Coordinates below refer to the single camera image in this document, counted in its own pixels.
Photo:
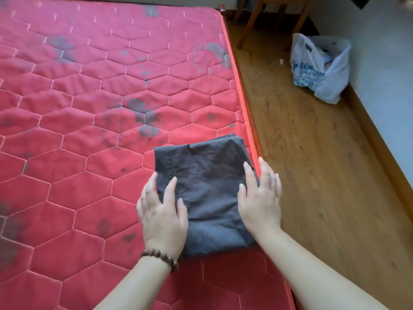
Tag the person's right forearm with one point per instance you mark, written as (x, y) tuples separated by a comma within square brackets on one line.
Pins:
[(309, 271)]

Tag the person's right thumb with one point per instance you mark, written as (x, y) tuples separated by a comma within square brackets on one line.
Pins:
[(242, 196)]

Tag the brown wooden skirting board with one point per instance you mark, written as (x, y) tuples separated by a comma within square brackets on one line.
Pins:
[(380, 151)]

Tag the person's left forearm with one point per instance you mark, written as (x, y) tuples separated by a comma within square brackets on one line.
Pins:
[(138, 284)]

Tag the person's right hand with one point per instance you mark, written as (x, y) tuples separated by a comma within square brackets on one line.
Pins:
[(259, 206)]

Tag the brown wooden chair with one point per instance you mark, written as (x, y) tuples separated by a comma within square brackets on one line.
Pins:
[(255, 16)]

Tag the person's right middle finger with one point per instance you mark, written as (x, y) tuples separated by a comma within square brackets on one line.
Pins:
[(264, 172)]

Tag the red quilted mattress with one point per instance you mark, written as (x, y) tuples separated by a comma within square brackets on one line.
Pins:
[(80, 132)]

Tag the person's left middle finger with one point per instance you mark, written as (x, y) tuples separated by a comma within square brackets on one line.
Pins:
[(150, 187)]

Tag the dark grey folded cloth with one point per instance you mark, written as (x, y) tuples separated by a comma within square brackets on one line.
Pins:
[(209, 187)]

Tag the person's left thumb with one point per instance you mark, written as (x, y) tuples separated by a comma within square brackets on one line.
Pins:
[(181, 211)]

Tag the white plastic bag blue print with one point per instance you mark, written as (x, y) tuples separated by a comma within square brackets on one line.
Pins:
[(319, 69)]

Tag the person's left hand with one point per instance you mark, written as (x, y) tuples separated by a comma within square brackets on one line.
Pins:
[(163, 224)]

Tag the small white paper scrap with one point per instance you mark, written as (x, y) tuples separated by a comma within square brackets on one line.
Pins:
[(281, 62)]

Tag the dark wall fixture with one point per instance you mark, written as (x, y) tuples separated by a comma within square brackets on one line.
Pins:
[(360, 1)]

